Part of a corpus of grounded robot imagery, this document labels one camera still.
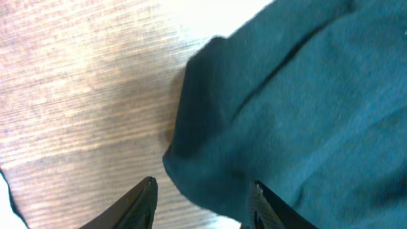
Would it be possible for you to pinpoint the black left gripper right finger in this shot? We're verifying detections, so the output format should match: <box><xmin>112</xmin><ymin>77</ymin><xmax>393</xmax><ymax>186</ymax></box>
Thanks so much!
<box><xmin>242</xmin><ymin>181</ymin><xmax>317</xmax><ymax>229</ymax></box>

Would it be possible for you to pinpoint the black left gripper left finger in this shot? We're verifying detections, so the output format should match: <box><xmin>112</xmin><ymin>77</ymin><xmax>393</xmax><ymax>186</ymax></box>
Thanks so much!
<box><xmin>80</xmin><ymin>176</ymin><xmax>158</xmax><ymax>229</ymax></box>

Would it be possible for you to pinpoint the black t-shirt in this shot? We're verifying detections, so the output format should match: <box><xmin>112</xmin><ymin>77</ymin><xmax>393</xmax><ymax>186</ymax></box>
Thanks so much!
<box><xmin>163</xmin><ymin>0</ymin><xmax>406</xmax><ymax>228</ymax></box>

